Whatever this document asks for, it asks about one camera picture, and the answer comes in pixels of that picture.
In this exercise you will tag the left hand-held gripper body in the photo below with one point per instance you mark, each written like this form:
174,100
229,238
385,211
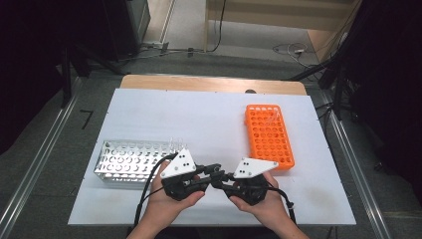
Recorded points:
179,164

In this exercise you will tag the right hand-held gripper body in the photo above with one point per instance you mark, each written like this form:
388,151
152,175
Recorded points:
253,167

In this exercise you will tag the orange test tube rack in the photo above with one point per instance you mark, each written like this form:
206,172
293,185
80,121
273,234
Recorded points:
265,139

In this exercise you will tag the metal test tube rack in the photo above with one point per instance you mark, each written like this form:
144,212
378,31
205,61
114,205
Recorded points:
126,159

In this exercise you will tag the person's left hand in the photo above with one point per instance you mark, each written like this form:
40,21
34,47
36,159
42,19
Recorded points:
166,205

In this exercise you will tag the person's right hand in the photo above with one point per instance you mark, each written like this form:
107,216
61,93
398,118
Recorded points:
268,210

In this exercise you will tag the person's dark clothing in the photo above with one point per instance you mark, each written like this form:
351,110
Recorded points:
215,234

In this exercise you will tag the dark table grommet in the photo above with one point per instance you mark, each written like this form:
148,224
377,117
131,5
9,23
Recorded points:
250,91

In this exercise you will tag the wooden table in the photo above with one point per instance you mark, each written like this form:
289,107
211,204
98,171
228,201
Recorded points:
199,83

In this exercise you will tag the black metal stand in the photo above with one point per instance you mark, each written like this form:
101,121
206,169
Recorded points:
338,93
66,79

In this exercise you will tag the light wooden shelf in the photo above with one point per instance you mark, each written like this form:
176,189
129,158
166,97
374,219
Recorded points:
282,21

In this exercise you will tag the black cabinet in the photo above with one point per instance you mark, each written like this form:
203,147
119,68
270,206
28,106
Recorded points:
122,26

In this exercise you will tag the black curtain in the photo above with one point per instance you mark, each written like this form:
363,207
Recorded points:
26,66
391,83

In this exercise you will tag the metal floor rail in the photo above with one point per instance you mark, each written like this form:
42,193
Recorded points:
371,212
38,159

